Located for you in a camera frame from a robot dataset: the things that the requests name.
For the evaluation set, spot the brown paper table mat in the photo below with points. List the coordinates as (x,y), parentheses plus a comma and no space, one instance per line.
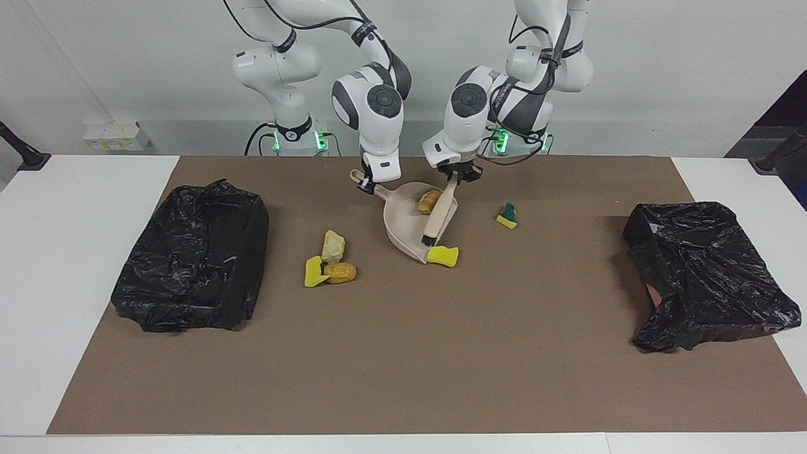
(403,347)

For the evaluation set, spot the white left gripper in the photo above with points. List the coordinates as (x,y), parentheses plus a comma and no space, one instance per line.
(449,152)

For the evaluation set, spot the beige plastic dustpan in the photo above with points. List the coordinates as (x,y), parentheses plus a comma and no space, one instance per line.
(403,221)

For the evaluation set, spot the cream foam chunk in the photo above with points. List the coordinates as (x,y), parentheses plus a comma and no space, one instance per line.
(333,246)
(429,200)

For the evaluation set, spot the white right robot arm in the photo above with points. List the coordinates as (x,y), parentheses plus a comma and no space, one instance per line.
(277,66)

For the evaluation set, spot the black trash bag bin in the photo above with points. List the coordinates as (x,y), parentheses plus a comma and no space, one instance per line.
(189,265)
(706,265)

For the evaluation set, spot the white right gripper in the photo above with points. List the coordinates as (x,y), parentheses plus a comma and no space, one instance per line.
(381,167)

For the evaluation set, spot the green and yellow sponge piece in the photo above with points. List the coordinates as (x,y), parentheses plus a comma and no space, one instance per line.
(507,215)

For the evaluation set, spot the black stand leg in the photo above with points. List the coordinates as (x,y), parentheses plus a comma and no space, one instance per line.
(772,162)
(28,157)

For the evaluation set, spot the beige hand brush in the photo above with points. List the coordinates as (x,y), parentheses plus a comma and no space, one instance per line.
(438,217)

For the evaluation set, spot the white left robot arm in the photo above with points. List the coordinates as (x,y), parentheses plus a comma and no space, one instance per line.
(555,69)

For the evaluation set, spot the brown peanut shaped toy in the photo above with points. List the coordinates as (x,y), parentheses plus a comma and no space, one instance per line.
(340,272)

